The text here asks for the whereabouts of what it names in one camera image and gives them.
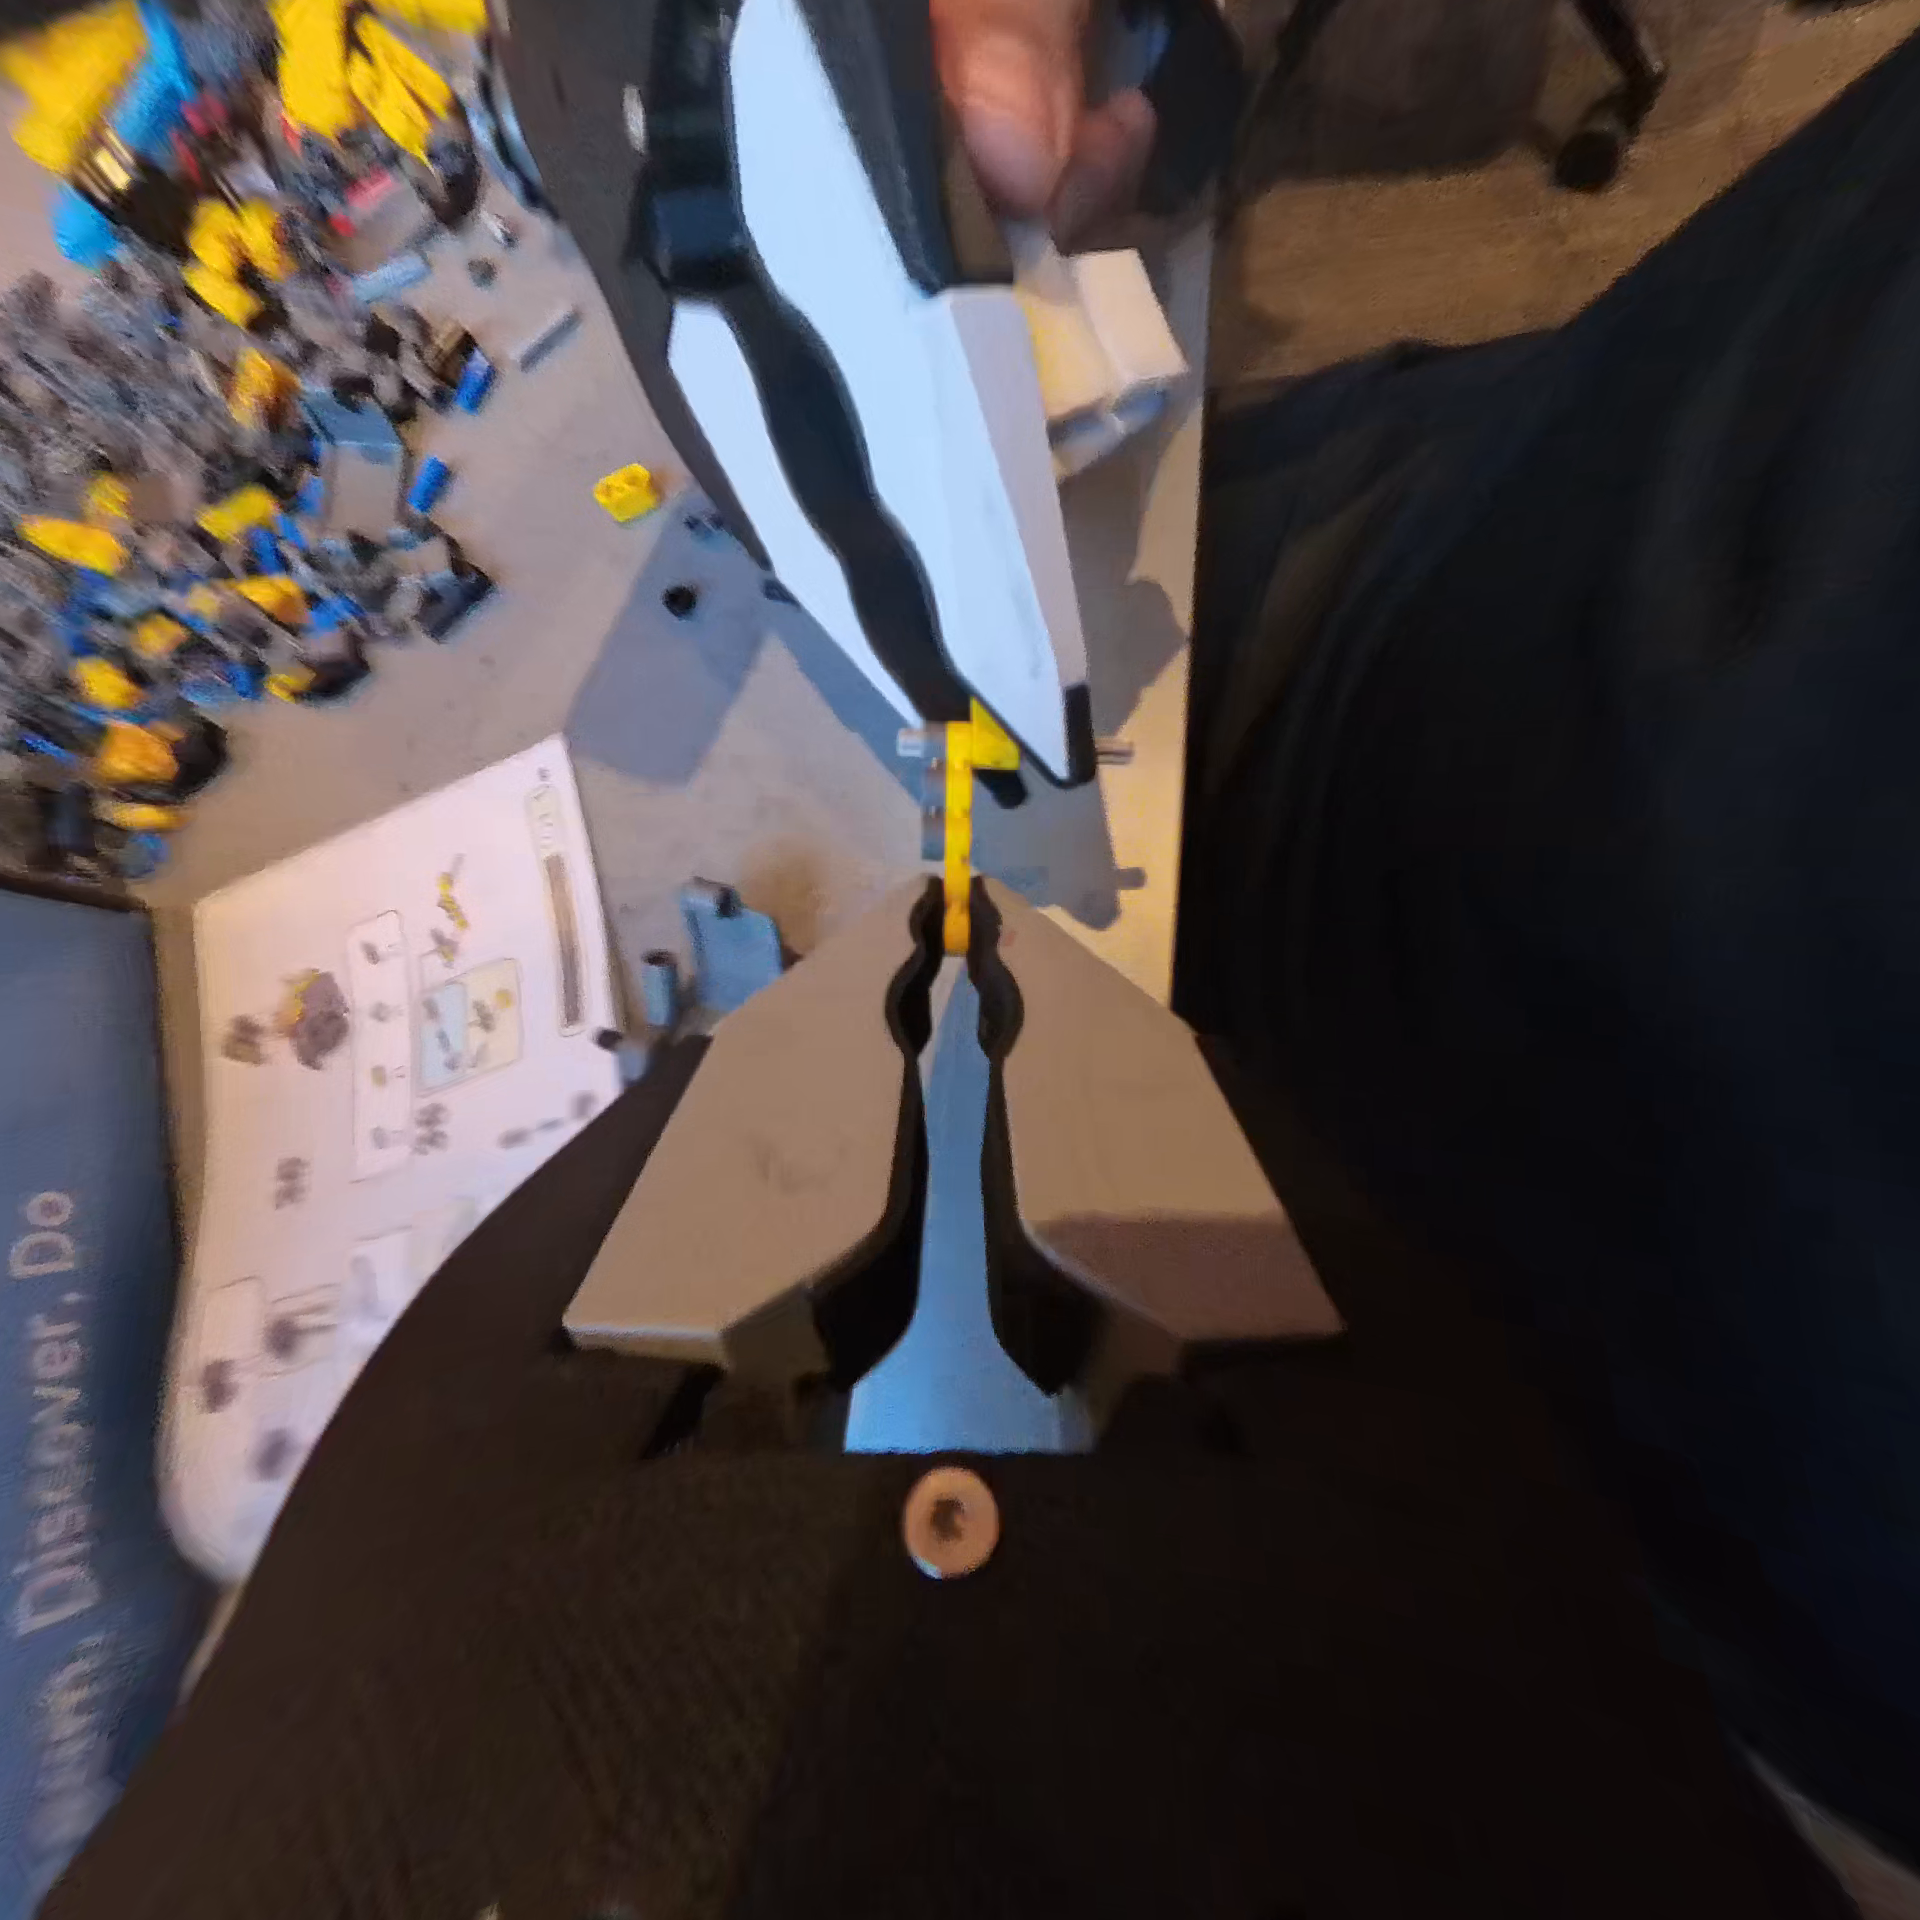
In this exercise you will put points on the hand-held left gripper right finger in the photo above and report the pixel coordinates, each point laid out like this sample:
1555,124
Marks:
1140,1170

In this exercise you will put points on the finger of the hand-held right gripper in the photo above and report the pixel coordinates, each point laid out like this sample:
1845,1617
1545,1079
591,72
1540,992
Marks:
750,451
960,451

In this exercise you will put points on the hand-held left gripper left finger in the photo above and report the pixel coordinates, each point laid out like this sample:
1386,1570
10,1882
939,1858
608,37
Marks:
750,1170

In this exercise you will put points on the small yellow axle connector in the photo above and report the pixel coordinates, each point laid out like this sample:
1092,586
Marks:
990,743

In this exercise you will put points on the yellow five-hole beam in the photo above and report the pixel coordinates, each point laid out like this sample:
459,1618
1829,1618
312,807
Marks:
957,900

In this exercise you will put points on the grey desk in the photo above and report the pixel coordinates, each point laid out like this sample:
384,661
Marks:
495,630

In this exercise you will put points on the person's right hand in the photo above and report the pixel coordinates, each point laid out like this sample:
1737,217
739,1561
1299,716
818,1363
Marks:
1035,121

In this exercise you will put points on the yellow two-hole beam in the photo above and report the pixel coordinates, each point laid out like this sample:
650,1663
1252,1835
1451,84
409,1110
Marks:
627,492

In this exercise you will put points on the grey and yellow brick subassembly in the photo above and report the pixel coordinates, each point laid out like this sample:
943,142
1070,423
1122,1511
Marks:
728,944

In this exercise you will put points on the white instruction booklet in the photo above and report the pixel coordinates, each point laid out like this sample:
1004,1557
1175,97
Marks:
375,1050

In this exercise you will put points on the pile of small building bricks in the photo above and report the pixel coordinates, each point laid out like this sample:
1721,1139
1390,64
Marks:
120,451

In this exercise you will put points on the grey-blue cardboard box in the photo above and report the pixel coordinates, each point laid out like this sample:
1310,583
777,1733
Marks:
75,1351

